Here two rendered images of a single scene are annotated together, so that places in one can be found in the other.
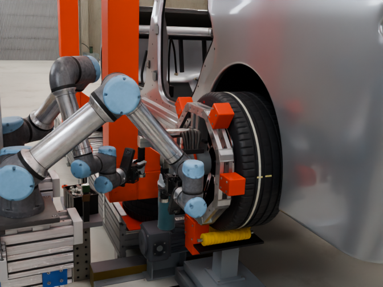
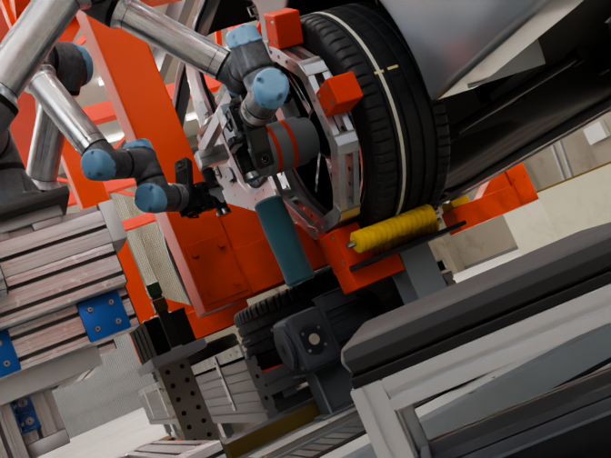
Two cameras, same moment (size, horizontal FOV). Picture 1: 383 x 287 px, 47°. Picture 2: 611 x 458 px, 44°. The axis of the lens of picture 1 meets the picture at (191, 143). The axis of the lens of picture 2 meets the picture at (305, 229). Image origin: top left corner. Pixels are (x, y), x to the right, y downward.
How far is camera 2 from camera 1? 1.08 m
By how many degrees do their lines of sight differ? 21
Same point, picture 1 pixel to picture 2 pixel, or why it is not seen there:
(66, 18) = (88, 194)
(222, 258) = (414, 283)
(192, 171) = (239, 33)
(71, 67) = not seen: hidden behind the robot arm
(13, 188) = not seen: outside the picture
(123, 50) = (135, 74)
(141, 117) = (141, 12)
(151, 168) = (253, 238)
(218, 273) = not seen: hidden behind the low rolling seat
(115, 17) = (106, 34)
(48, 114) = (42, 159)
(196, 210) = (272, 84)
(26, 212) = (13, 196)
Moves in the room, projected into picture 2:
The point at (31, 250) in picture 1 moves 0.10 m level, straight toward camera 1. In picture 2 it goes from (43, 263) to (40, 253)
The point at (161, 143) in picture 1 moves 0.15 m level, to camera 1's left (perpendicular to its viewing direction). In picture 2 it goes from (187, 41) to (126, 67)
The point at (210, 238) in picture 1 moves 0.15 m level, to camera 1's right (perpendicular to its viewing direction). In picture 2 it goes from (365, 232) to (418, 209)
